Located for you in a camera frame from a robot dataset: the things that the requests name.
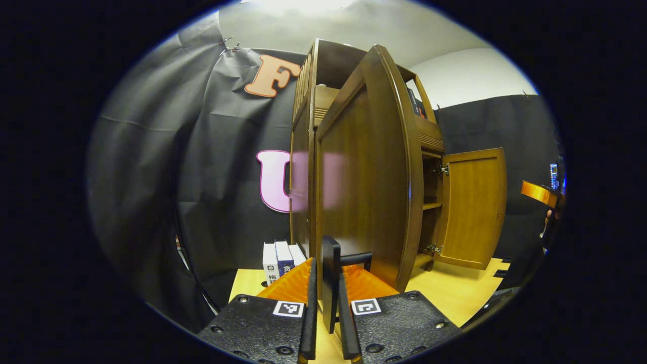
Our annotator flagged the black door handle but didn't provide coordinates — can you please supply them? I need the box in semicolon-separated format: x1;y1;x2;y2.
322;235;373;334

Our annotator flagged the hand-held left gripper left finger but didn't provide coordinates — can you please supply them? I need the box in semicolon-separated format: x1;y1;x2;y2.
197;257;319;364

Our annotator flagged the dark book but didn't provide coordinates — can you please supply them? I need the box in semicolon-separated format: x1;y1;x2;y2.
406;88;428;120

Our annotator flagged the wooden cabinet door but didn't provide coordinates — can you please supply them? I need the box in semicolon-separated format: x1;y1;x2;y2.
434;148;507;270
314;44;424;294

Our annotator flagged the wooden double-door shoe cabinet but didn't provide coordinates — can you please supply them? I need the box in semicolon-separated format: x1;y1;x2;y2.
289;38;446;276

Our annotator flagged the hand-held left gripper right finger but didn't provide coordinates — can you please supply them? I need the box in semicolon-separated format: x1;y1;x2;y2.
336;264;461;364

